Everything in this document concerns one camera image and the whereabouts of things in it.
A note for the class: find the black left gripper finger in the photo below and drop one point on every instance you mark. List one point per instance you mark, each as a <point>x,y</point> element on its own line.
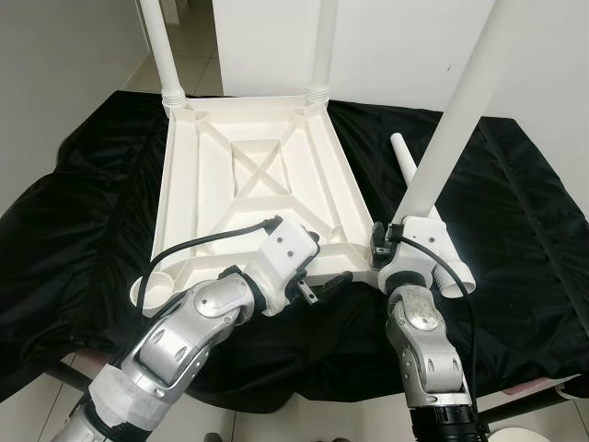
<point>333,284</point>
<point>312,239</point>

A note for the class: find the white plastic children table top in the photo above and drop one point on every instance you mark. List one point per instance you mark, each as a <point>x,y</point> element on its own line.
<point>202,184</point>

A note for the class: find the white plastic table leg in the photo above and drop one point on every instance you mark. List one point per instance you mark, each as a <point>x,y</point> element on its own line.
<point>402,152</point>
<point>460,92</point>
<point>324,46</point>
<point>158,46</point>

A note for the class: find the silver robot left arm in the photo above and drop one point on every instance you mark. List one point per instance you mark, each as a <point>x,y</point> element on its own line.
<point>184,331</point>

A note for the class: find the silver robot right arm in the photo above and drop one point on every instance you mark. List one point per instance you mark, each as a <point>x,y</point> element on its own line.
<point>423,341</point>

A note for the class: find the black table cloth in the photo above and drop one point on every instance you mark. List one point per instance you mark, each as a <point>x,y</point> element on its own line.
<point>515,230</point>

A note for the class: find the grey robot right foot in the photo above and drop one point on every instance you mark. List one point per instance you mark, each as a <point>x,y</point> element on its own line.
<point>336,439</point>

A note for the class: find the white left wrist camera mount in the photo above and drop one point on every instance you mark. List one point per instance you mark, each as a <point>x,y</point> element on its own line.
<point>287,253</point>

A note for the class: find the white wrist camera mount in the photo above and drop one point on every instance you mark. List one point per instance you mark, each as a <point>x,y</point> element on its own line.
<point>414,249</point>
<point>287,253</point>

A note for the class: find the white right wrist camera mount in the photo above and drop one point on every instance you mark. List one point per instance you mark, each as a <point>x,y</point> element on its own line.
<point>414,249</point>

